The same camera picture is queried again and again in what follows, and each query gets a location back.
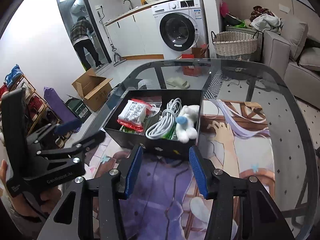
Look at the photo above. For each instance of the white plush toy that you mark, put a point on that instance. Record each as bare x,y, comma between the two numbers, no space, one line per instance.
187,130

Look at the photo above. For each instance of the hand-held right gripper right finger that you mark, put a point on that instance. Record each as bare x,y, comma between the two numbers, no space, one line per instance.
198,173

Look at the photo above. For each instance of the white paper sheet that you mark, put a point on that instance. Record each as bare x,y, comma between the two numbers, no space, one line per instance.
145,83

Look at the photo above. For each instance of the pair of blue shoes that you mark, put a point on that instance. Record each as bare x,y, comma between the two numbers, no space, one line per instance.
13,75

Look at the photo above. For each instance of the person's left hand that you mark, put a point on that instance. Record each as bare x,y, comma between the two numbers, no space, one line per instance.
3,177

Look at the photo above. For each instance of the wicker laundry basket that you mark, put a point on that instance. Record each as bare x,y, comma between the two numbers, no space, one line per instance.
235,45

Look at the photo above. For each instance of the red white tissue packet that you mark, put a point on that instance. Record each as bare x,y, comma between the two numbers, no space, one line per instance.
132,112

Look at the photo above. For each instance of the red box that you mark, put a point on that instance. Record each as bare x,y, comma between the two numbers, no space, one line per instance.
192,65

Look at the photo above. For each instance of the white washing machine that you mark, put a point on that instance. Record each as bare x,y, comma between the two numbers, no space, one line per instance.
180,30

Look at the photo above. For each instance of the beige sofa cushion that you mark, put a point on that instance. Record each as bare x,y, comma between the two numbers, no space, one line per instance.
295,40

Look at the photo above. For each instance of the black cardboard storage box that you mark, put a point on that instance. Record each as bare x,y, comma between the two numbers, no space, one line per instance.
117,137

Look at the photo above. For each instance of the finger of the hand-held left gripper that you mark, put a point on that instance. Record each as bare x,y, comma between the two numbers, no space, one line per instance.
82,145
67,127

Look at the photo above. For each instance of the white water heater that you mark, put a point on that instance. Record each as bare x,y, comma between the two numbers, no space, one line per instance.
78,10

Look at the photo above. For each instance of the wooden shoe rack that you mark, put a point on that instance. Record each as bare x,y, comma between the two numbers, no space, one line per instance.
37,102

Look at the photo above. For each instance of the white kitchen cabinet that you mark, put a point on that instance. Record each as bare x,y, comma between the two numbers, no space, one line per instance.
140,35

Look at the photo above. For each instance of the brown cardboard box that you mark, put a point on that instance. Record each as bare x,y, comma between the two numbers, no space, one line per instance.
92,92

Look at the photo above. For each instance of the flat mop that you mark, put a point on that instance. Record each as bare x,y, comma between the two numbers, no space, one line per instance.
110,42

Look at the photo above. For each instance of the chrome faucet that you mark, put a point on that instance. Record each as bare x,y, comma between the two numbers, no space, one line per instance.
128,3

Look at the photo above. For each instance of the purple bag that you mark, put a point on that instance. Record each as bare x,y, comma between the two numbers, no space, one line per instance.
57,107

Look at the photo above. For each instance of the printed table mat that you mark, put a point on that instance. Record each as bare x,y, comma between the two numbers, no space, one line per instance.
237,142

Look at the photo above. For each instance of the pile of clothes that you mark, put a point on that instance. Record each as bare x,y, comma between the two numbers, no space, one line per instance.
266,18

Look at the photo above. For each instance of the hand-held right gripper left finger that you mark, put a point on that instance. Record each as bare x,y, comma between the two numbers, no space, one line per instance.
133,171

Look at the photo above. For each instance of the person's left forearm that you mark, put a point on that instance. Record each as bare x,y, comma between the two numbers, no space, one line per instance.
20,227

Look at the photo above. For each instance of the green white medicine sachet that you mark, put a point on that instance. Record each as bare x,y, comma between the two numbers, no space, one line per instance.
170,134
127,130

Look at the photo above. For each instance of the beige sofa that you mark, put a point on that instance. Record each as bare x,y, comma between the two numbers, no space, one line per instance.
275,47

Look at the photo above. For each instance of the beige slipper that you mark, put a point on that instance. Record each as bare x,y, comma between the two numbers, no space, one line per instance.
178,83

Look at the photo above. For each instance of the green carton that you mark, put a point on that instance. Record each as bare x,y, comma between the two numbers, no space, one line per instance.
78,108

